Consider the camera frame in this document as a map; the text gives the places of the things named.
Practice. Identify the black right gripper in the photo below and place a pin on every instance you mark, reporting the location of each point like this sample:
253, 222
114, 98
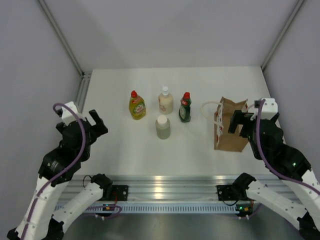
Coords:
241, 118

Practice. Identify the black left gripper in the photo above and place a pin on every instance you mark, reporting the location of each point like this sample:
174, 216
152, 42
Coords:
98, 121

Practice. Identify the burlap canvas bag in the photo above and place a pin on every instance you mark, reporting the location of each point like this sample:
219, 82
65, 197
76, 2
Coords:
224, 141

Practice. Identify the green dish soap bottle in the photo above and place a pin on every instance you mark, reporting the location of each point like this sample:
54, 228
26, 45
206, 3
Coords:
185, 108

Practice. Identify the yellow dish soap bottle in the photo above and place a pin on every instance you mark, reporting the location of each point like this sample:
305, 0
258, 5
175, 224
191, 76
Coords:
137, 106

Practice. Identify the white capped bottle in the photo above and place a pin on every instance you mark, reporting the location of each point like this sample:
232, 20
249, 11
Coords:
163, 128

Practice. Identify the cream pump soap bottle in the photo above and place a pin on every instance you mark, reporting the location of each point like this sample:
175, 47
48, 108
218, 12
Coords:
165, 101

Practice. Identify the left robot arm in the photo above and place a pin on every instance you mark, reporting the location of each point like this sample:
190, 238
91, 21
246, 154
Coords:
42, 221

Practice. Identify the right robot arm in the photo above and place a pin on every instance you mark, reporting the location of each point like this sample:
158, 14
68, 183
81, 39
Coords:
292, 168

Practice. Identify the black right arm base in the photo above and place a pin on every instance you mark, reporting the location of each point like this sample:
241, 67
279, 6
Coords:
225, 192

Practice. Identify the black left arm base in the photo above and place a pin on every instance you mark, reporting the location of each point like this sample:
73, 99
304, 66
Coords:
118, 193

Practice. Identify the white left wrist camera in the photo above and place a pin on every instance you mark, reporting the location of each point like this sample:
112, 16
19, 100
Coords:
68, 112

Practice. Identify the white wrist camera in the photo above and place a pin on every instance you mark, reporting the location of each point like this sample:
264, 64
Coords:
269, 108
68, 112

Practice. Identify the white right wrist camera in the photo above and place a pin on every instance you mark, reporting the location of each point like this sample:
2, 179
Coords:
269, 108

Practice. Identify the white rope bag handle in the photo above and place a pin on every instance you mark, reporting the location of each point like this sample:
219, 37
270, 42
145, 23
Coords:
207, 112

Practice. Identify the left aluminium frame post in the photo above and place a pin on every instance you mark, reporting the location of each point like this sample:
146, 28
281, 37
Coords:
60, 35

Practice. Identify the aluminium frame post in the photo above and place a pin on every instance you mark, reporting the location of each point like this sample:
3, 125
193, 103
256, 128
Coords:
297, 7
60, 35

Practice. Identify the aluminium mounting rail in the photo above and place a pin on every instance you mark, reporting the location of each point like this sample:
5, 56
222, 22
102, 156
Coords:
169, 189

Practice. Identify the grey slotted cable duct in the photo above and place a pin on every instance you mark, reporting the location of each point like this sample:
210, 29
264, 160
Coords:
167, 208

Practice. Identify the right aluminium frame post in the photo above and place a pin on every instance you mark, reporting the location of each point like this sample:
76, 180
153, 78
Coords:
297, 7

